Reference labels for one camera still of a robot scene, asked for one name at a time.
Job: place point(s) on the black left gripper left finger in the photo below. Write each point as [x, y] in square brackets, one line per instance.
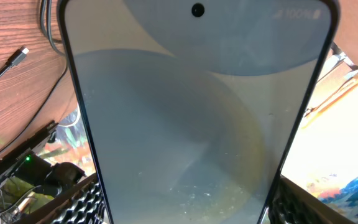
[81, 204]

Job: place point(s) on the Samsung Galaxy smartphone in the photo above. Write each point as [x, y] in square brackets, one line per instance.
[190, 106]

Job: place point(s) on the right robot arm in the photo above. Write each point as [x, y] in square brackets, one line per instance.
[24, 175]

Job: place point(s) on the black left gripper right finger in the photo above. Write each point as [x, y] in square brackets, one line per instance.
[293, 205]

